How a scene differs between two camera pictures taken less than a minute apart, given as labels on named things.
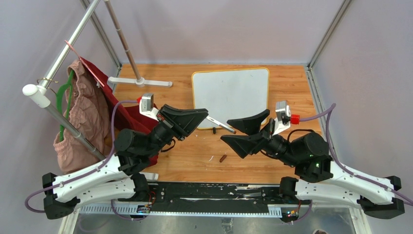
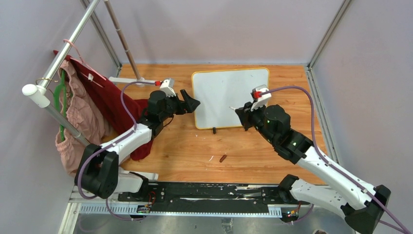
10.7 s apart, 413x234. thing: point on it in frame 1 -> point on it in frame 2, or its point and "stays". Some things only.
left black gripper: [180, 123] -> [188, 106]
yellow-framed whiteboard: [230, 94] stays
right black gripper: [241, 145] -> [245, 117]
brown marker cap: [223, 157] stays
